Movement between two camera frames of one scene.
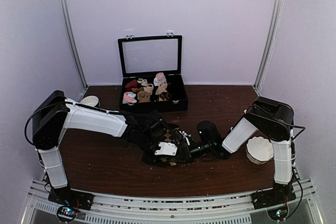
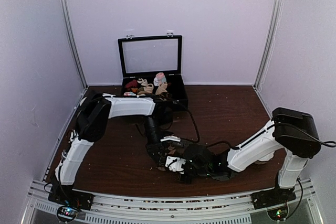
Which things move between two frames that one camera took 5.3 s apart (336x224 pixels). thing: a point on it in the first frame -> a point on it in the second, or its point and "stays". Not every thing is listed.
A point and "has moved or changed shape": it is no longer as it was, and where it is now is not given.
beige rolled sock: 161,88 stays
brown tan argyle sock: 167,137 has moved or changed shape
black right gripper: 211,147 -> 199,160
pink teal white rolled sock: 160,78 stays
